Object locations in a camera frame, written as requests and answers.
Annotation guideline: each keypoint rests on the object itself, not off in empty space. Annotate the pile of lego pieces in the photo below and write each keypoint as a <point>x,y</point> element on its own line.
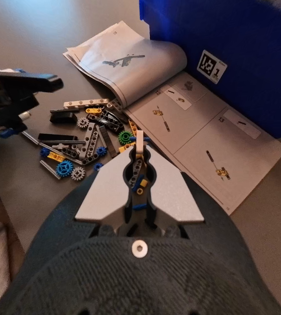
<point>91,137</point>

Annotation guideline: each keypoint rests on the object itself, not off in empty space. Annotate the black and white marker tag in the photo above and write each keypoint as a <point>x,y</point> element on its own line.
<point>208,65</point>

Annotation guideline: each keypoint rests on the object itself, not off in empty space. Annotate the blue storage box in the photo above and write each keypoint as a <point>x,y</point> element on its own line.
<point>241,29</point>

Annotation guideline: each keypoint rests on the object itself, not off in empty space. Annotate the white lego beam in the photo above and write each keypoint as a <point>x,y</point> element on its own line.
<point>139,140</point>

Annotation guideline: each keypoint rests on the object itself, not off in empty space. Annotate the partly built lego model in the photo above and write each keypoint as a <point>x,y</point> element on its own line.
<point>7,103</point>

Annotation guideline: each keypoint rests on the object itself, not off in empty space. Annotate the paper instruction booklet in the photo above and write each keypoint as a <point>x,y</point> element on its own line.
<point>204,137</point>

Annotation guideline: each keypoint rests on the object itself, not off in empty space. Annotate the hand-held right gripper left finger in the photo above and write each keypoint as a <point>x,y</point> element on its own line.
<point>103,194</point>

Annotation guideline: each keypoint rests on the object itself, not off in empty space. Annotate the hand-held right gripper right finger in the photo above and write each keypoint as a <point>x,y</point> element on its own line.
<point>175,196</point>

